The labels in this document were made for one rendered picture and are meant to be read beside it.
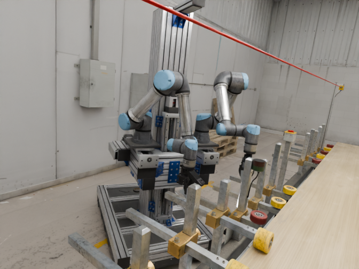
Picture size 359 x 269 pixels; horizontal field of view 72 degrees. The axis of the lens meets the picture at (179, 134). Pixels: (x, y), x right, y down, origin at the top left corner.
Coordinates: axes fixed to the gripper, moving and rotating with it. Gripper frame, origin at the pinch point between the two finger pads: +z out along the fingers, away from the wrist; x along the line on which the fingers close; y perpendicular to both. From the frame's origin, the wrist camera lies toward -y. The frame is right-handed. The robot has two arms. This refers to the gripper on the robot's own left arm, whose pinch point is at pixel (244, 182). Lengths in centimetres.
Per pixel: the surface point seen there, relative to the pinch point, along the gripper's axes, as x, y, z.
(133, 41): 197, 214, -108
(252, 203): -6.4, -6.3, 9.2
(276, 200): -19.0, -7.2, 3.8
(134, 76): 188, 211, -56
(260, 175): -8.7, 0.6, -6.6
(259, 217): -9.5, -32.0, 3.6
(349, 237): -49, -29, 4
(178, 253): 17, -78, 0
